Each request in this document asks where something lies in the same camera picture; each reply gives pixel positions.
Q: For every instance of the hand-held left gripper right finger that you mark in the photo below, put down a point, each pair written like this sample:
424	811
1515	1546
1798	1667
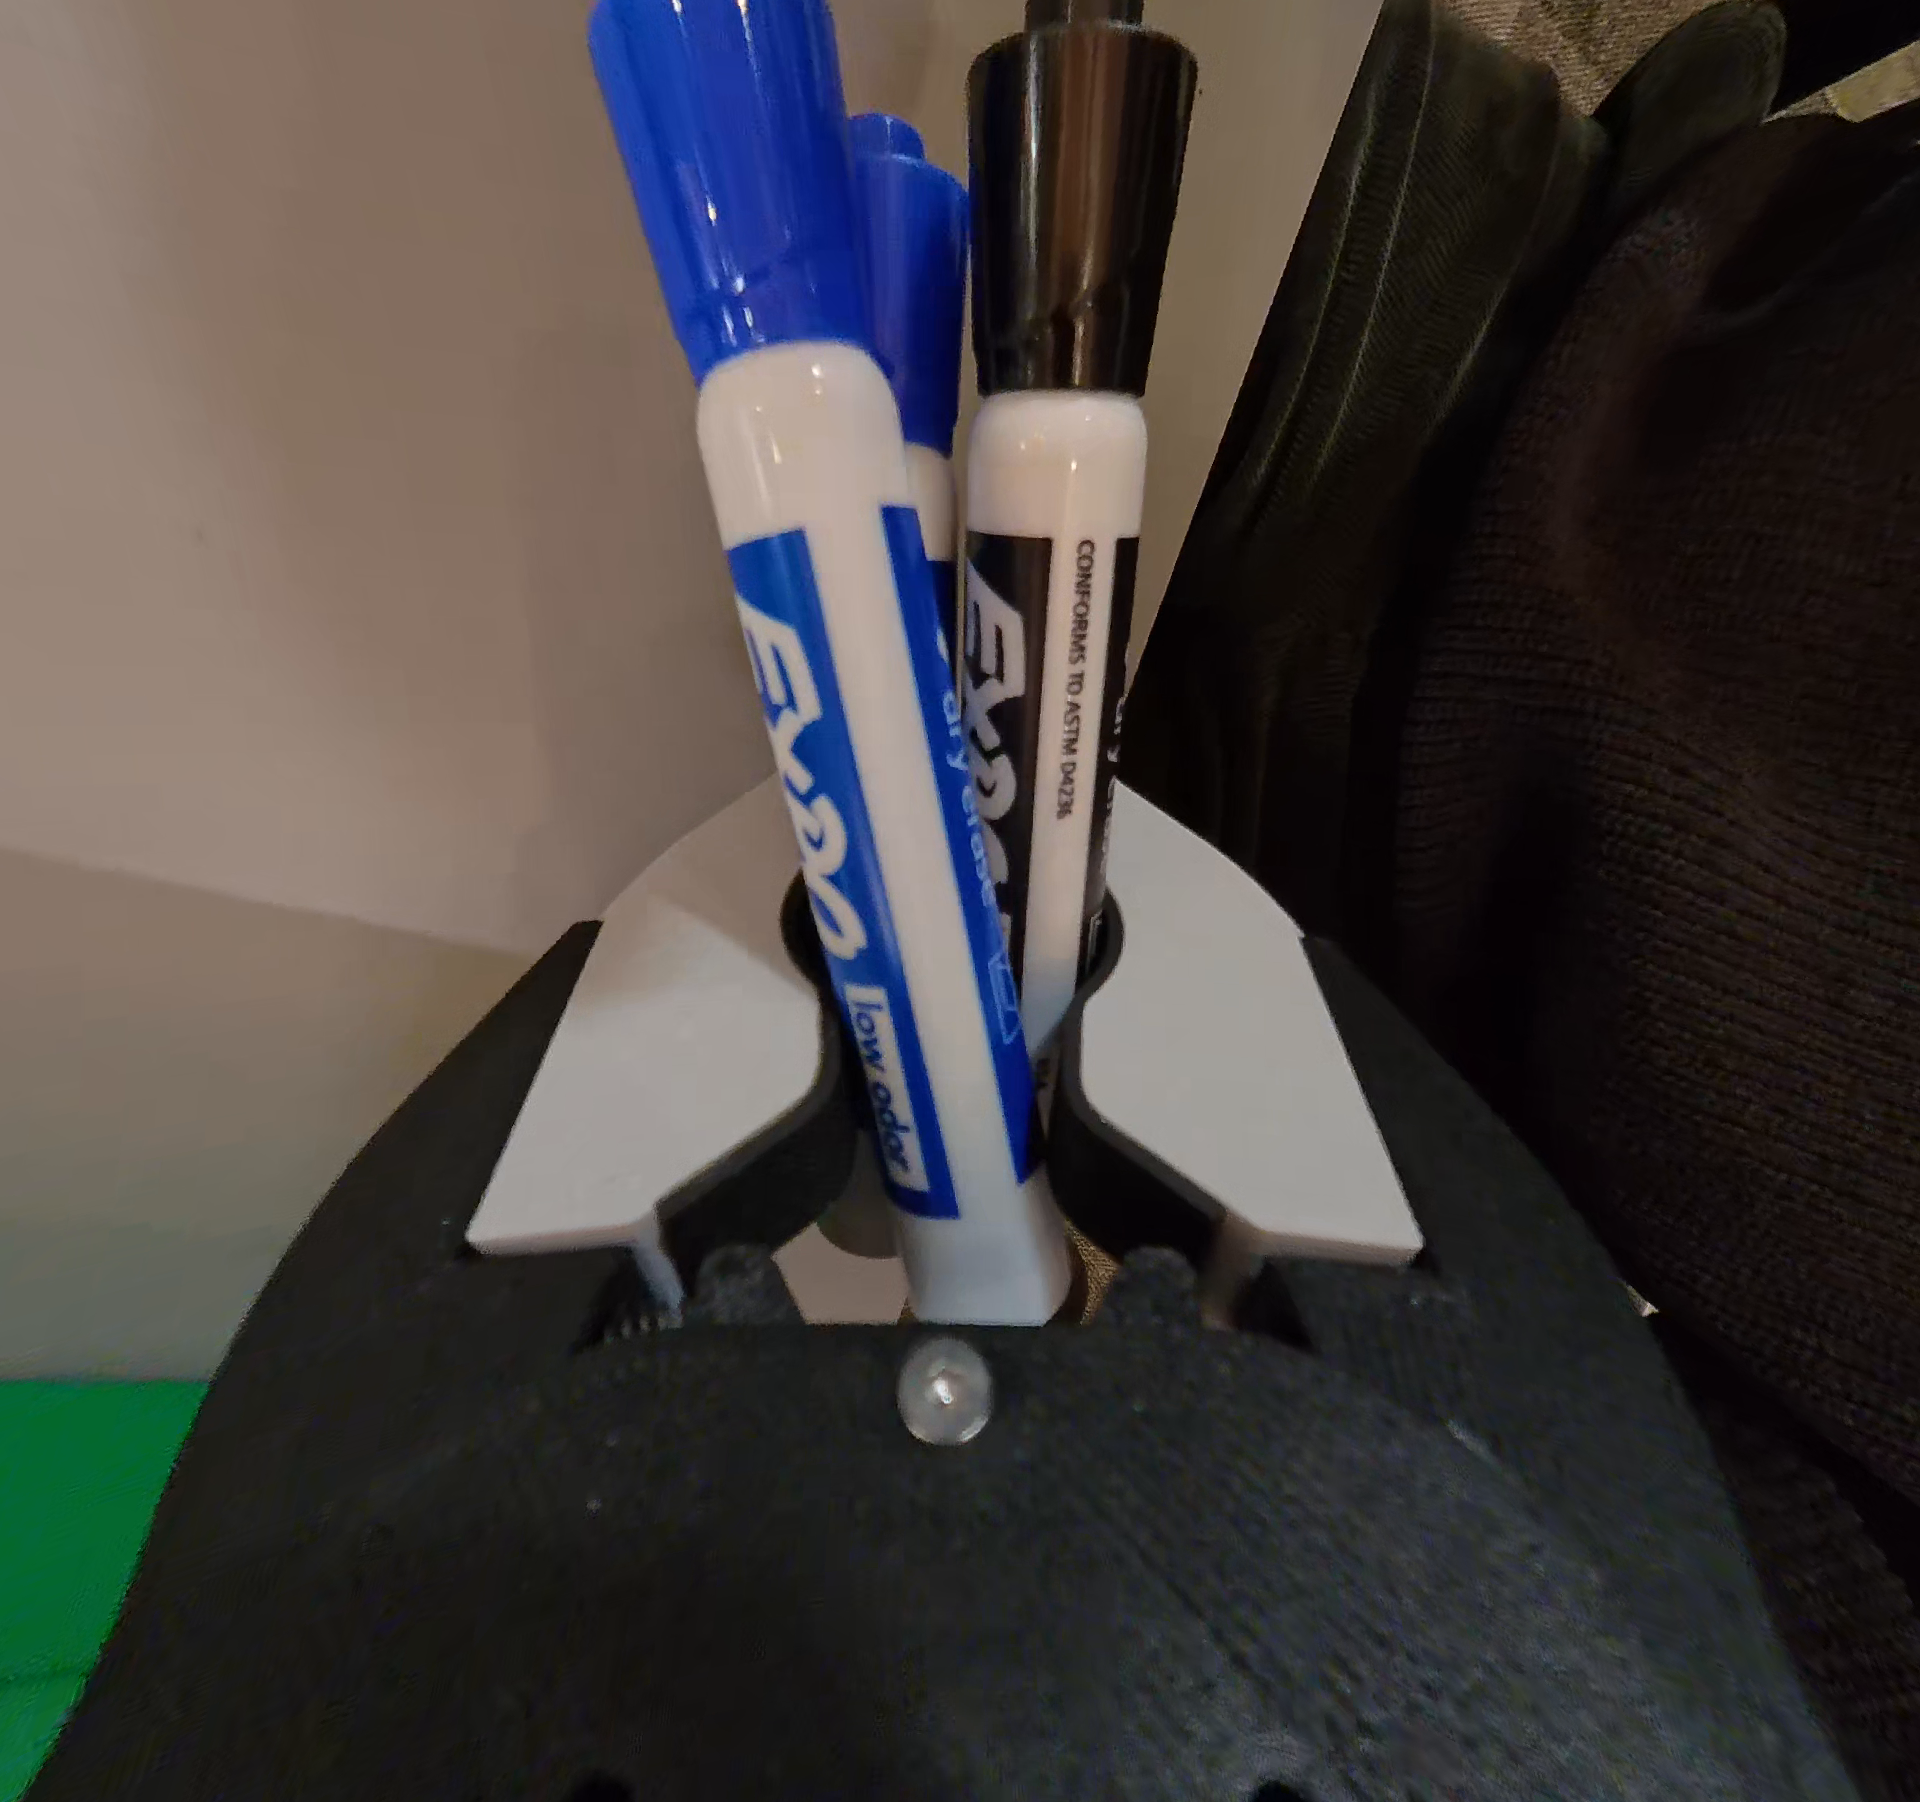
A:
1245	1082

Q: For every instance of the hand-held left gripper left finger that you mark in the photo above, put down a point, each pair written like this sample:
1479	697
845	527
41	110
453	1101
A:
676	1082

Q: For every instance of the person's black sweater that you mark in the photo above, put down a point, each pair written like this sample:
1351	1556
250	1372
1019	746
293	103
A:
1726	781

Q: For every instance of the blue dry erase marker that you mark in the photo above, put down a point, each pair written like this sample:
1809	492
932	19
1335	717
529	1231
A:
779	483
911	286

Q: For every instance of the green plastic bin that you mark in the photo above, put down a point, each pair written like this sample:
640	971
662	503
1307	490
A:
91	1578

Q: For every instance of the person's dark green pants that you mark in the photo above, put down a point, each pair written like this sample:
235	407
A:
1351	483

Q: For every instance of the black dry erase marker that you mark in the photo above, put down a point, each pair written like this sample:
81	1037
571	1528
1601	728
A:
1072	212

